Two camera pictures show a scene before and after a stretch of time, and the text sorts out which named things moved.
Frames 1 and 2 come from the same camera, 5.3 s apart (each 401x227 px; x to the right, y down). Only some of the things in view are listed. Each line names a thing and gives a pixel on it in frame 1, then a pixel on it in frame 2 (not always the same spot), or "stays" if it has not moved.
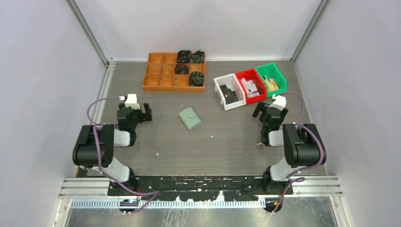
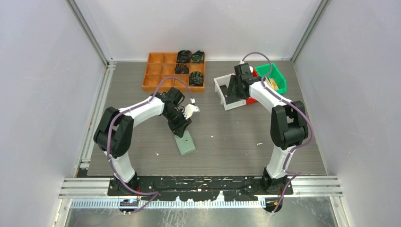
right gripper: x=261 y=107 -> x=233 y=81
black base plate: x=198 y=188 stays
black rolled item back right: x=197 y=57 stays
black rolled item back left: x=184 y=56 stays
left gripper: x=144 y=117 -> x=179 y=128
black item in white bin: x=230 y=96 stays
